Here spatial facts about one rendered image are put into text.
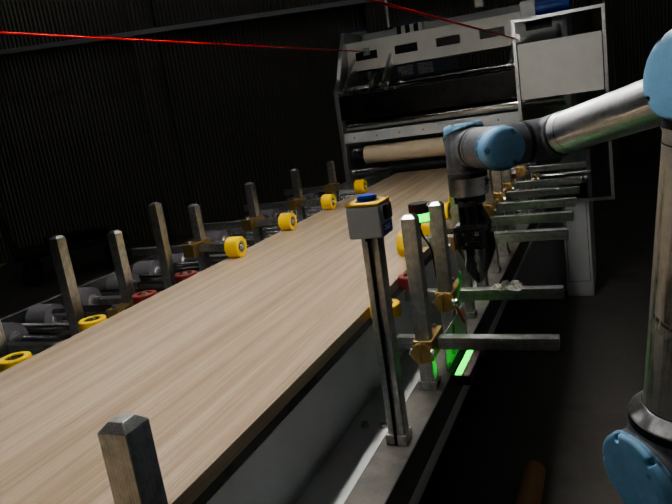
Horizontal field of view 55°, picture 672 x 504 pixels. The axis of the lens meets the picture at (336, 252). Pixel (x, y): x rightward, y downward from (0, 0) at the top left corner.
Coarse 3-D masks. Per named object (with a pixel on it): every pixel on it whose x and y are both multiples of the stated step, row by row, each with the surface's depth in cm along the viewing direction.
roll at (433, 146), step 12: (384, 144) 445; (396, 144) 440; (408, 144) 436; (420, 144) 432; (432, 144) 429; (360, 156) 454; (372, 156) 446; (384, 156) 443; (396, 156) 441; (408, 156) 438; (420, 156) 436; (432, 156) 435
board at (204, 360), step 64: (384, 192) 364; (448, 192) 330; (256, 256) 246; (320, 256) 230; (128, 320) 186; (192, 320) 177; (256, 320) 168; (320, 320) 161; (0, 384) 150; (64, 384) 144; (128, 384) 138; (192, 384) 133; (256, 384) 128; (0, 448) 117; (64, 448) 113; (192, 448) 106
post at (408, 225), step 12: (408, 216) 151; (408, 228) 151; (408, 240) 152; (420, 240) 154; (408, 252) 153; (420, 252) 153; (408, 264) 153; (420, 264) 153; (408, 276) 154; (420, 276) 153; (420, 288) 154; (420, 300) 155; (420, 312) 155; (420, 324) 156; (420, 336) 157; (420, 372) 160; (432, 372) 158
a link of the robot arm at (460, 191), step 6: (450, 180) 148; (456, 180) 146; (462, 180) 146; (468, 180) 145; (474, 180) 145; (480, 180) 146; (486, 180) 148; (450, 186) 149; (456, 186) 147; (462, 186) 146; (468, 186) 146; (474, 186) 146; (480, 186) 146; (486, 186) 147; (450, 192) 149; (456, 192) 147; (462, 192) 146; (468, 192) 146; (474, 192) 146; (480, 192) 146; (486, 192) 147; (456, 198) 150; (462, 198) 148; (468, 198) 148
